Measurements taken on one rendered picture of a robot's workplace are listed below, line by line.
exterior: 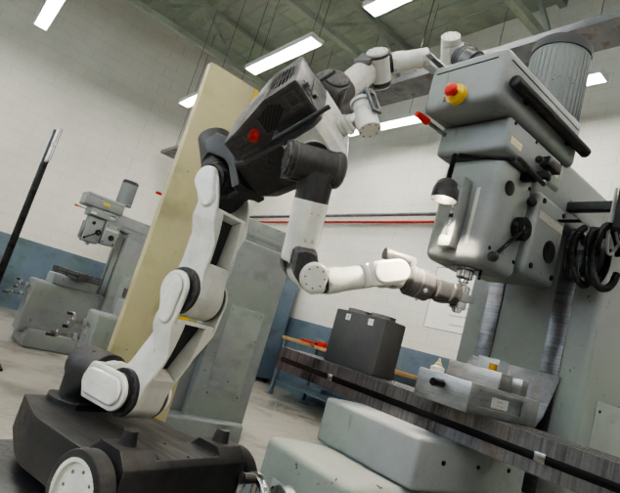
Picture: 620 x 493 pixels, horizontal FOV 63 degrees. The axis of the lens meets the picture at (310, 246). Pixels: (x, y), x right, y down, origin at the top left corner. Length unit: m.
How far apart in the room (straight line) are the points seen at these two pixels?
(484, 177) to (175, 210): 1.79
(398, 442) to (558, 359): 0.70
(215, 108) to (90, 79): 7.63
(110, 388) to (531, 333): 1.33
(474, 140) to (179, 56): 9.99
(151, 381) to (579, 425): 1.26
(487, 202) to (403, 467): 0.73
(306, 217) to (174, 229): 1.65
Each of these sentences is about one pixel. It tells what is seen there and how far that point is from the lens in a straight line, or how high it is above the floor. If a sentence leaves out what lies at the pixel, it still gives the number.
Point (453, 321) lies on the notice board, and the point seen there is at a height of 1.67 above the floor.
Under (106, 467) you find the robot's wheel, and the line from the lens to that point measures 1.33.
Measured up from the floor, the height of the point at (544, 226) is 1.50.
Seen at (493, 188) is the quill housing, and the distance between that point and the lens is 1.50.
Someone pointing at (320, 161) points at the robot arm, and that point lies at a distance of 1.25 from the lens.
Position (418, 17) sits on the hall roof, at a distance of 8.84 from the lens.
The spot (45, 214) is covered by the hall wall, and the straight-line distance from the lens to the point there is 10.04.
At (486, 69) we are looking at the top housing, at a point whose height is 1.82.
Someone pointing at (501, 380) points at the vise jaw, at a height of 1.02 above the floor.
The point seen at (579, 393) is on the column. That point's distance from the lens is 1.75.
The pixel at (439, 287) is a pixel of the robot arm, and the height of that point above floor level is 1.22.
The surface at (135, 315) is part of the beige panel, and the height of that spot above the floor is 0.84.
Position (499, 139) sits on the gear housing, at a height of 1.66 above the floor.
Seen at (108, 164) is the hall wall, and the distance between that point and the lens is 10.33.
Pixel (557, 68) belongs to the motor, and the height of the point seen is 2.06.
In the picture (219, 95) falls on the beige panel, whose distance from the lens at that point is 3.03.
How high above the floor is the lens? 0.99
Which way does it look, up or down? 10 degrees up
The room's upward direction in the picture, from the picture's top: 16 degrees clockwise
